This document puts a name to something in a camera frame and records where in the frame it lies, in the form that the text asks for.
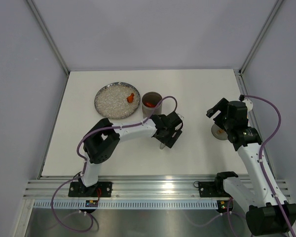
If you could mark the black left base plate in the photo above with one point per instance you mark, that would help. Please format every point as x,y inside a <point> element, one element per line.
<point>102,189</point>

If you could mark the white perforated cable duct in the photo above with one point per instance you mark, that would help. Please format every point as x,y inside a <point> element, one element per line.
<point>137,204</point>

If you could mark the right aluminium frame post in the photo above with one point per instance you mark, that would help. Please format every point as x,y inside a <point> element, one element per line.
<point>262,33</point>

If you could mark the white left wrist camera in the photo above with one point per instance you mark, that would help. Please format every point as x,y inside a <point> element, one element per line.
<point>180,116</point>

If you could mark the aluminium front rail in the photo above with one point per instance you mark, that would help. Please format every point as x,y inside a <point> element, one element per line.
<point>128,187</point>

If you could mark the orange chicken drumstick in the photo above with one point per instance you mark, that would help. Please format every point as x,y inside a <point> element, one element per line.
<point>130,98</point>

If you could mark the grey cylindrical lunch box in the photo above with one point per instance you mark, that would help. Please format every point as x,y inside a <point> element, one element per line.
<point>154,98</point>

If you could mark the aluminium frame post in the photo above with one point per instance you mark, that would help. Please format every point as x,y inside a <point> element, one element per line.
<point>45,31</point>
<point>262,33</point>

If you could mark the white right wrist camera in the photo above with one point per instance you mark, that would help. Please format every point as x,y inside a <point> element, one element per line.
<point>248,102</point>

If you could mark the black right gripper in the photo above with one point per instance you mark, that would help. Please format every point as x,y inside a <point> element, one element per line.
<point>222,105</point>

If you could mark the red sausage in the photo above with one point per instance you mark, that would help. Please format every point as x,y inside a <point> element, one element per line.
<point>149,104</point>

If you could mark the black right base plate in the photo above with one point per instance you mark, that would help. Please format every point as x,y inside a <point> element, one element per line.
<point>212,190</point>

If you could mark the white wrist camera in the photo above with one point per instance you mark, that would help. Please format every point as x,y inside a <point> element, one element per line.
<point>248,102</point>
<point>180,116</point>

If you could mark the left aluminium frame post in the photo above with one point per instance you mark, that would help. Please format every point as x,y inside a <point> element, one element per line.
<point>45,31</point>

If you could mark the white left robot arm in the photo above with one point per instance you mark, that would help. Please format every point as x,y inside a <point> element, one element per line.
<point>98,145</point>

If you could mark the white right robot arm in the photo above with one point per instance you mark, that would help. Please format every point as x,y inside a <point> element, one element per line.
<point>266,208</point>

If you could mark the grey lid with orange strap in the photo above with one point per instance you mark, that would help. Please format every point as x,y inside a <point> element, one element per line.
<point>218,133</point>

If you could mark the grey speckled plate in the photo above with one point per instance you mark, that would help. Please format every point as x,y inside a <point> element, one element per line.
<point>110,101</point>

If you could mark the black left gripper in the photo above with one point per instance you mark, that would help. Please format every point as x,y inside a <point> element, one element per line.
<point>169,140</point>

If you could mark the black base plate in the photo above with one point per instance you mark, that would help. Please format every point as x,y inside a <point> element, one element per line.
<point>212,190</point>
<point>102,189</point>

